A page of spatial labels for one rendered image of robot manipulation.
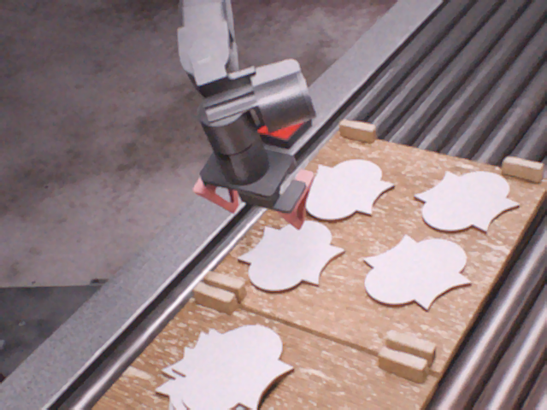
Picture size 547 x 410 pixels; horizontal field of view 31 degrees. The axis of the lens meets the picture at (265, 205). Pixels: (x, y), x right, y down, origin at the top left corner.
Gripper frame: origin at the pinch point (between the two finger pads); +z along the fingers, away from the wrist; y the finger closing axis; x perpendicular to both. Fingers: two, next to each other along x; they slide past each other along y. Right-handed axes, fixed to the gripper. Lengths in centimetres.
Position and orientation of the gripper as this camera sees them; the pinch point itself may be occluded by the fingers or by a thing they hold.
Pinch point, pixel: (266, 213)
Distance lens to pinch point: 123.1
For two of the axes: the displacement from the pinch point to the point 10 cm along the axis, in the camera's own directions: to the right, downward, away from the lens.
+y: -8.6, -2.1, 4.7
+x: -4.5, 7.6, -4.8
